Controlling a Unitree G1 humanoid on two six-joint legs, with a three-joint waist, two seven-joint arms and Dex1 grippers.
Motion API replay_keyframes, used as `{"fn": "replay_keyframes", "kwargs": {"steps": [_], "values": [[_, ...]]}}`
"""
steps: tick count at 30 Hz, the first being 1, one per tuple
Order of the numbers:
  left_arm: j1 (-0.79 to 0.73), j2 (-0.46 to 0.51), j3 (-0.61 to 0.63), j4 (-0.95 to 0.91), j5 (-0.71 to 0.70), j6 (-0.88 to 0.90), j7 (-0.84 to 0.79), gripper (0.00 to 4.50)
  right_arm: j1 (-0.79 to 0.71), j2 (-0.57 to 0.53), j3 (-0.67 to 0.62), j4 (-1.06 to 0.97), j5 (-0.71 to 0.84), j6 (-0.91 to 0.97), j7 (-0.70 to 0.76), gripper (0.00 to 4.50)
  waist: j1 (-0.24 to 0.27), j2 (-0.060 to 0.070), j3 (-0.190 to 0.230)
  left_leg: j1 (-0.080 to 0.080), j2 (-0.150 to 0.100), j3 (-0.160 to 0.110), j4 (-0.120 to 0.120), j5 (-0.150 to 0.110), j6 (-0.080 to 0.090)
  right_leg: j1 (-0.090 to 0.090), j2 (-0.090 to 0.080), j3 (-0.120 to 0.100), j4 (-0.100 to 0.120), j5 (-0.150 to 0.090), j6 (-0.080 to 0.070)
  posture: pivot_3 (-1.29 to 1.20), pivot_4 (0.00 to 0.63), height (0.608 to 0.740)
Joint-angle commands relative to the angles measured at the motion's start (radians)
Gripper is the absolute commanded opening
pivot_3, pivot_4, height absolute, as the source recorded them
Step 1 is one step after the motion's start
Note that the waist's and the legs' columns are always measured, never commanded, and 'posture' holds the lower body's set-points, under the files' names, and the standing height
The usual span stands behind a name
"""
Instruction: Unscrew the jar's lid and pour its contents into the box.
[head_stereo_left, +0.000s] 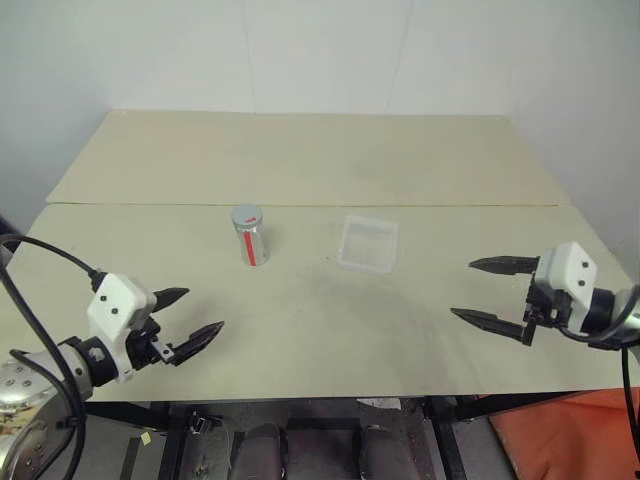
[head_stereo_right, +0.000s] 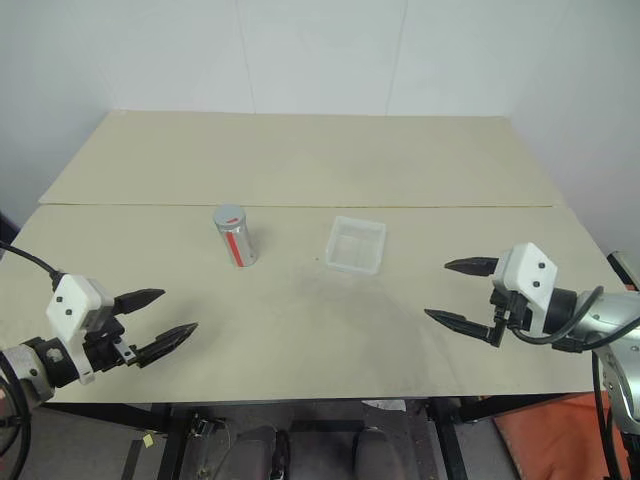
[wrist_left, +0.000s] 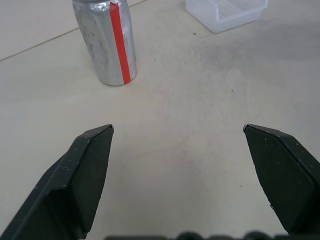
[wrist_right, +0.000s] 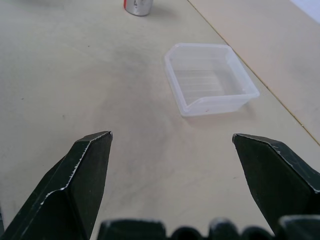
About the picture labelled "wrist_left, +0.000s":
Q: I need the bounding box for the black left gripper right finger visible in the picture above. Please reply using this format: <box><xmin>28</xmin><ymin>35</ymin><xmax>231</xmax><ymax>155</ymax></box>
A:
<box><xmin>242</xmin><ymin>123</ymin><xmax>320</xmax><ymax>236</ymax></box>

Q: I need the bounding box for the silver soda can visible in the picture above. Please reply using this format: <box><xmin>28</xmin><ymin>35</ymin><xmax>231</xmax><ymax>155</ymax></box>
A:
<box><xmin>71</xmin><ymin>0</ymin><xmax>138</xmax><ymax>87</ymax></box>

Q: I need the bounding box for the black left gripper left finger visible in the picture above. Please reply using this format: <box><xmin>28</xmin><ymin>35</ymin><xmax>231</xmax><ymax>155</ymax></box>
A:
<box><xmin>0</xmin><ymin>123</ymin><xmax>115</xmax><ymax>240</ymax></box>

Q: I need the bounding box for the clear plastic container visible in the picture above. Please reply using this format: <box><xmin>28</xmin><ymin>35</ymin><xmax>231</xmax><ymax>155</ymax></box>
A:
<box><xmin>185</xmin><ymin>0</ymin><xmax>270</xmax><ymax>34</ymax></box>

